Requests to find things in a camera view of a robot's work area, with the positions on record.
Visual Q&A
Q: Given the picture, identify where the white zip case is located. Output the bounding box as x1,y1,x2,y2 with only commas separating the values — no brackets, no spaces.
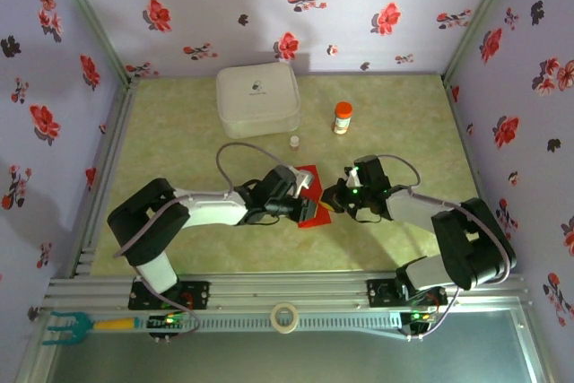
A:
215,62,301,140

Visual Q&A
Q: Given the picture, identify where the grey right arm cable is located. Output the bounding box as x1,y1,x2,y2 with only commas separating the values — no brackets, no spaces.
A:
378,153,512,343

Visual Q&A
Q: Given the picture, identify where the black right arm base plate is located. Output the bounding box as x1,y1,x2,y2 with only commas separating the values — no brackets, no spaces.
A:
366,278,448,308

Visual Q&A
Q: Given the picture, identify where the teal rake yellow handle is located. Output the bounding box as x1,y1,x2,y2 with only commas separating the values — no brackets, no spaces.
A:
42,309,138,347

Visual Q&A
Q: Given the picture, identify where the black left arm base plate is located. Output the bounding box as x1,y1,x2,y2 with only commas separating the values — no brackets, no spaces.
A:
128,279,211,311

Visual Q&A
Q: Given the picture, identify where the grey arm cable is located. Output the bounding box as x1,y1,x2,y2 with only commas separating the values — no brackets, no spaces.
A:
378,153,512,343
111,142,301,344

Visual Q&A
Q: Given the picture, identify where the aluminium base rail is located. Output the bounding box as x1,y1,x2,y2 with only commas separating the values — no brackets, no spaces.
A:
44,271,530,312

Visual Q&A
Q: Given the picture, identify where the red paper sheet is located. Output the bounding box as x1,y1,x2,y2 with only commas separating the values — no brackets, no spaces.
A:
295,162,334,231

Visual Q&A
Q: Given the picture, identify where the white tape roll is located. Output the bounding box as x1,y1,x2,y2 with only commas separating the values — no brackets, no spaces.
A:
270,302,300,335

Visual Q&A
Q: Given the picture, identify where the grey left arm cable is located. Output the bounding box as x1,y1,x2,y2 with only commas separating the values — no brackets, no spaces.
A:
111,142,301,344

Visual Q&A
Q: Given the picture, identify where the grey slotted cable duct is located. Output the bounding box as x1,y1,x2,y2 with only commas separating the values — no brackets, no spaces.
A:
147,313,443,335

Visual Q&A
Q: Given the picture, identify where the aluminium corner post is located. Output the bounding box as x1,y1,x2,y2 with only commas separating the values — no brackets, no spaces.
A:
42,0,135,86
441,0,524,83

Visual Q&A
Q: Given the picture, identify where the aluminium side rail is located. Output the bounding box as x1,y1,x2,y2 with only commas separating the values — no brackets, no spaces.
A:
442,76,510,273
66,77,140,277

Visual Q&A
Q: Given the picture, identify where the orange cap pill bottle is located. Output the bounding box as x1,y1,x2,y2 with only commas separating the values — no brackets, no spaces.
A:
332,101,354,136

